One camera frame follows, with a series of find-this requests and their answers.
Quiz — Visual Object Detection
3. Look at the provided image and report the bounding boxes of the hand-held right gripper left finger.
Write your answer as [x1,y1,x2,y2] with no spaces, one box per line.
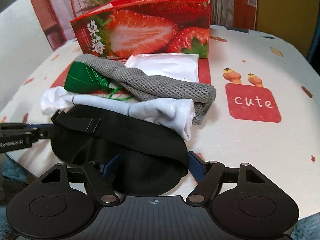
[32,155,121,203]

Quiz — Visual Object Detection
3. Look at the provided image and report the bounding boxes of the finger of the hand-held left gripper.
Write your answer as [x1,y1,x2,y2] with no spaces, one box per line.
[24,122,55,141]

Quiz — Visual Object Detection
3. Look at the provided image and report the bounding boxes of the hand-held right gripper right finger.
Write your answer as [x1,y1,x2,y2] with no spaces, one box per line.
[185,151,272,203]

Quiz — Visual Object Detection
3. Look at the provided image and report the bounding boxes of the black eye mask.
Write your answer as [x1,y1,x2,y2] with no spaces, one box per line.
[51,105,189,195]

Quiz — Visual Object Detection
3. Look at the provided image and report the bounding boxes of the green tasselled sachet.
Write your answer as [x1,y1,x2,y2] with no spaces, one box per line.
[64,61,133,103]

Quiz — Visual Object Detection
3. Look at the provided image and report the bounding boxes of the white sock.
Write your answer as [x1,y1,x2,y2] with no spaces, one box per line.
[40,86,195,140]

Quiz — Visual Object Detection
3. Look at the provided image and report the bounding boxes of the grey knitted cloth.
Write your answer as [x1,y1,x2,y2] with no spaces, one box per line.
[75,54,217,125]

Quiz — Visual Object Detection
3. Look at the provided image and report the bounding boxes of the white packet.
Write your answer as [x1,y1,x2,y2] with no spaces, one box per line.
[124,53,200,83]

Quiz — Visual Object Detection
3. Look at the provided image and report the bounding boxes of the red strawberry print box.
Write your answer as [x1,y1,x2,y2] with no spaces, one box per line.
[70,0,212,85]

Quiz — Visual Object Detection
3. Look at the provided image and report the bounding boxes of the blue fluffy rug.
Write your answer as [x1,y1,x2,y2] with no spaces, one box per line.
[0,155,320,240]

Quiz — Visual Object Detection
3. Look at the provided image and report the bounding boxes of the yellow wooden board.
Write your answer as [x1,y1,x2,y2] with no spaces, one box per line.
[255,0,320,53]

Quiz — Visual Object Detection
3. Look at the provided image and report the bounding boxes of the blue metal frame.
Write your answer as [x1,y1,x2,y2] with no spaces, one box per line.
[306,2,320,63]

